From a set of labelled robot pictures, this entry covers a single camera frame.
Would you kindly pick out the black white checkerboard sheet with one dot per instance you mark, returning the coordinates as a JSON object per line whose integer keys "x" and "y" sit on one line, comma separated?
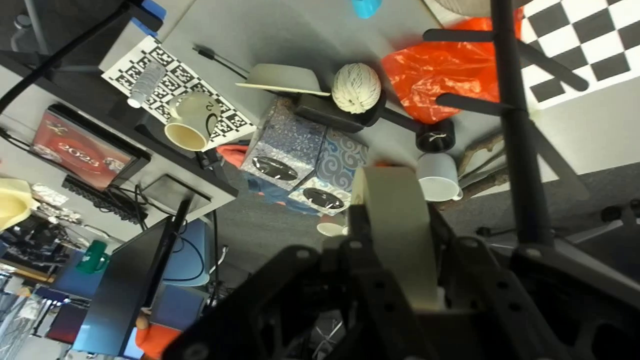
{"x": 586, "y": 46}

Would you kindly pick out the blue tape piece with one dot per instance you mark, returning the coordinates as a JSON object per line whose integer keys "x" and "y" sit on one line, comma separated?
{"x": 153, "y": 9}

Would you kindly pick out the orange plastic bag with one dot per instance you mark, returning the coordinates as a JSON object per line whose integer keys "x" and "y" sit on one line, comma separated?
{"x": 433, "y": 80}

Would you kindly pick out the beige mug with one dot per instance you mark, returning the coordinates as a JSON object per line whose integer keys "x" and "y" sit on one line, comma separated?
{"x": 191, "y": 123}

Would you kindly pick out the small turquoise object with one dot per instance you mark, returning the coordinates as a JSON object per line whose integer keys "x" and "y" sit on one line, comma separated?
{"x": 367, "y": 9}

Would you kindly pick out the blue office chair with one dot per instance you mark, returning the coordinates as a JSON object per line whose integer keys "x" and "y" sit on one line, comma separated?
{"x": 192, "y": 257}

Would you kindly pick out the black framed red screen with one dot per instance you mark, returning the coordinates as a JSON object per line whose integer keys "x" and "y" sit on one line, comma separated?
{"x": 83, "y": 150}

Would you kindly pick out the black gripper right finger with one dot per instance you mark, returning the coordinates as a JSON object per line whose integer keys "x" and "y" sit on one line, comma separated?
{"x": 473, "y": 300}

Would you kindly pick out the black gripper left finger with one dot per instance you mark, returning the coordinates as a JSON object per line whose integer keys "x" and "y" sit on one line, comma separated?
{"x": 372, "y": 280}

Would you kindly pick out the AprilTag marker sheet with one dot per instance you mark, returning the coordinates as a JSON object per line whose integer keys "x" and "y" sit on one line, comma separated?
{"x": 153, "y": 67}

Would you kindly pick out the red orange cloth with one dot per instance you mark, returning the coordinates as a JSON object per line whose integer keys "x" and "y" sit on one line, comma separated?
{"x": 233, "y": 155}

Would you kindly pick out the white textured ball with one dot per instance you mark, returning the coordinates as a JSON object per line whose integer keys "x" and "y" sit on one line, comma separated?
{"x": 356, "y": 86}

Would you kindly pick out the white plastic cup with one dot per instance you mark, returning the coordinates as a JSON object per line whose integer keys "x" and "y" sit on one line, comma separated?
{"x": 438, "y": 176}

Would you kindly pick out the blue patterned tissue box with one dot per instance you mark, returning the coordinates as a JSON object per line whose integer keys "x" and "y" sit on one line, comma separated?
{"x": 300, "y": 161}

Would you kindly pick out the silver foil patch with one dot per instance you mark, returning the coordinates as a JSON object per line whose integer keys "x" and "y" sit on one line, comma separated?
{"x": 146, "y": 80}

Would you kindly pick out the black measuring scoop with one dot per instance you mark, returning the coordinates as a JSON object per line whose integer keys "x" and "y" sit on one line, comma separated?
{"x": 436, "y": 139}

